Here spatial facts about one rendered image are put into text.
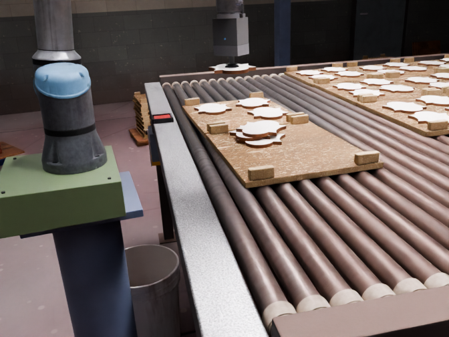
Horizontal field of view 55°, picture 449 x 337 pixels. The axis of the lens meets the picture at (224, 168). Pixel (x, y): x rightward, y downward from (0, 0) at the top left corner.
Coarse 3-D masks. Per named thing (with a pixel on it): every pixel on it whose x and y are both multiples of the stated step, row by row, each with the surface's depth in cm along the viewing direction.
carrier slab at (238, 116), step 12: (192, 108) 166; (240, 108) 163; (192, 120) 152; (204, 120) 148; (216, 120) 148; (228, 120) 147; (240, 120) 146; (252, 120) 146; (276, 120) 144; (204, 132) 135
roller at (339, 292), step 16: (192, 96) 197; (256, 192) 98; (272, 192) 95; (272, 208) 89; (288, 224) 82; (288, 240) 79; (304, 240) 76; (304, 256) 72; (320, 256) 71; (320, 272) 67; (336, 272) 67; (320, 288) 66; (336, 288) 63; (336, 304) 61
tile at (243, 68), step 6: (216, 66) 131; (222, 66) 131; (240, 66) 129; (246, 66) 129; (252, 66) 128; (216, 72) 125; (222, 72) 126; (228, 72) 124; (234, 72) 123; (240, 72) 123; (246, 72) 125
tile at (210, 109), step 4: (204, 104) 167; (208, 104) 166; (212, 104) 166; (216, 104) 166; (220, 104) 165; (224, 104) 165; (196, 108) 162; (200, 108) 161; (204, 108) 160; (208, 108) 160; (212, 108) 160; (216, 108) 159; (220, 108) 159; (224, 108) 159; (228, 108) 159; (200, 112) 157; (204, 112) 157; (208, 112) 155; (212, 112) 155; (216, 112) 155; (220, 112) 155; (224, 112) 157
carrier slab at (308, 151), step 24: (216, 144) 123; (240, 144) 122; (288, 144) 120; (312, 144) 119; (336, 144) 118; (240, 168) 104; (288, 168) 103; (312, 168) 102; (336, 168) 102; (360, 168) 103
